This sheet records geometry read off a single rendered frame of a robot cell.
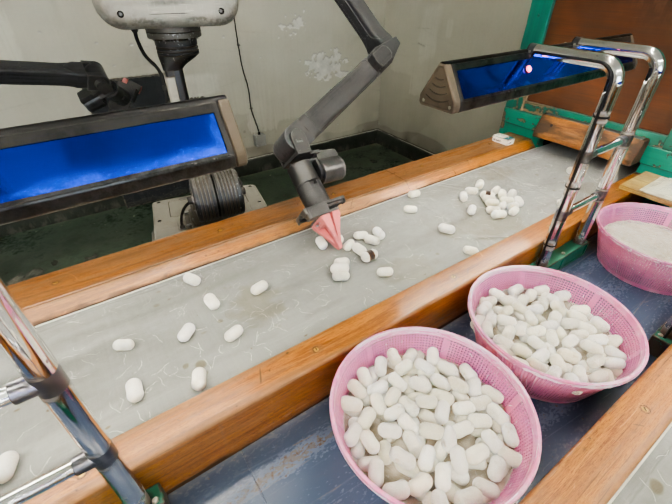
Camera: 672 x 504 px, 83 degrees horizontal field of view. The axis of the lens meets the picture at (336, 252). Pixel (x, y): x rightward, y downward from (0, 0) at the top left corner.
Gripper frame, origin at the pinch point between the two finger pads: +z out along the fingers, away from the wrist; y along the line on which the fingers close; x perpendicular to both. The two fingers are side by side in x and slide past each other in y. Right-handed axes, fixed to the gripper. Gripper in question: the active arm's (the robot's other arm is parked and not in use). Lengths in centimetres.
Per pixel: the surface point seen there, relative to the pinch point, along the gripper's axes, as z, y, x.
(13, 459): 11, -57, -9
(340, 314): 13.0, -10.2, -8.4
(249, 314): 5.9, -23.4, -2.9
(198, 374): 11.5, -34.9, -10.2
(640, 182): 18, 81, -16
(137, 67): -160, 2, 127
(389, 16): -163, 181, 110
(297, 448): 27.1, -26.8, -11.8
